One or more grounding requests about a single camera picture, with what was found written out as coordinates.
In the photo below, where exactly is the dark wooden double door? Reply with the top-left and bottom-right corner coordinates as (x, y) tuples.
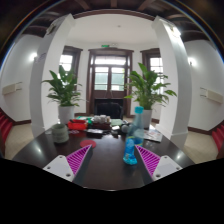
(85, 48), (134, 117)

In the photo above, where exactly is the grey round device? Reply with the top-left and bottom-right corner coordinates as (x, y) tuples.
(119, 123), (132, 134)

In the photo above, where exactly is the black chair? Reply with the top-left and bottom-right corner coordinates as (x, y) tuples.
(94, 101), (124, 120)

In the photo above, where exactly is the potted plant in white pot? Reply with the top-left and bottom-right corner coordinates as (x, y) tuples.
(41, 64), (84, 126)
(123, 62), (178, 129)

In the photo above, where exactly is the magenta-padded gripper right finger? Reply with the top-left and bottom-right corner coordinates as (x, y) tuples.
(134, 144), (184, 187)

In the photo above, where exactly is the clear blue-capped water bottle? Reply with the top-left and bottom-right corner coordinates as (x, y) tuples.
(122, 106), (145, 166)

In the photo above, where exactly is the flat black device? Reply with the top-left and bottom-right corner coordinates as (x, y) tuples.
(85, 128), (105, 136)

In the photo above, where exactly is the red carpeted staircase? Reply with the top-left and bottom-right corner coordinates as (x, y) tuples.
(0, 108), (14, 145)
(211, 121), (224, 154)

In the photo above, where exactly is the dark wood framed window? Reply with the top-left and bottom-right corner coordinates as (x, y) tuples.
(140, 48), (165, 111)
(59, 46), (83, 108)

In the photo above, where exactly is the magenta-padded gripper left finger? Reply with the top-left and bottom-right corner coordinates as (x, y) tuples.
(42, 144), (94, 187)

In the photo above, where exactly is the grey-green patterned mug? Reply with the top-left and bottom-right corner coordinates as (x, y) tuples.
(50, 123), (70, 144)

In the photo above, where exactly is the green cloth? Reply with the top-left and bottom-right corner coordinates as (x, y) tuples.
(110, 118), (125, 128)

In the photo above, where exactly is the red box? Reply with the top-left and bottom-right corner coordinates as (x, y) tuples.
(67, 119), (89, 131)

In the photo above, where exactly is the colourful magazine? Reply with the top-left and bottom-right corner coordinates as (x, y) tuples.
(143, 128), (164, 144)

